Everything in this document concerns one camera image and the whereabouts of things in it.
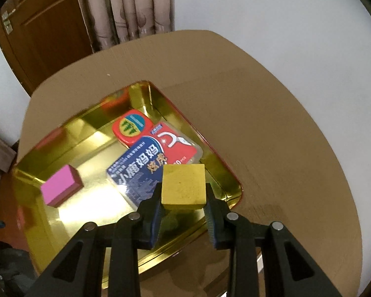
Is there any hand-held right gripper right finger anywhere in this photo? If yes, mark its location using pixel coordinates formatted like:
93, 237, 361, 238
203, 182, 344, 297

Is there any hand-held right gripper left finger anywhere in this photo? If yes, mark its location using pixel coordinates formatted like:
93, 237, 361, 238
34, 183, 166, 297

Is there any yellow square block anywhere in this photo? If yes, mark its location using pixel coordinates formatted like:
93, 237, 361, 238
161, 163, 206, 210

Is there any gold tin box red outside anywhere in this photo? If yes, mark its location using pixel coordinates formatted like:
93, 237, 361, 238
12, 80, 244, 280

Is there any clear floss box blue label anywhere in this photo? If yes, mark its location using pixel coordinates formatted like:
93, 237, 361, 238
107, 136, 169, 210

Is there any clear floss box red label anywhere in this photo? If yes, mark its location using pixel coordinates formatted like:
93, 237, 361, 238
141, 121, 204, 169

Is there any red patterned block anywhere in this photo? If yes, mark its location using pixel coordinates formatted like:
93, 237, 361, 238
112, 109, 153, 148

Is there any pink rectangular block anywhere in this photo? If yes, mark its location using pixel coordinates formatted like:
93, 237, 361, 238
40, 165, 83, 208

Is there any beige patterned curtain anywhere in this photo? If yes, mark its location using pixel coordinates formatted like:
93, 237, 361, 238
71, 0, 176, 53

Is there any brown wooden door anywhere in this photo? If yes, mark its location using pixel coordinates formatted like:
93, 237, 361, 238
0, 0, 95, 95

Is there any metal door lock plate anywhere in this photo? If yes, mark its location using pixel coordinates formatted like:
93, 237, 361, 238
1, 11, 13, 34

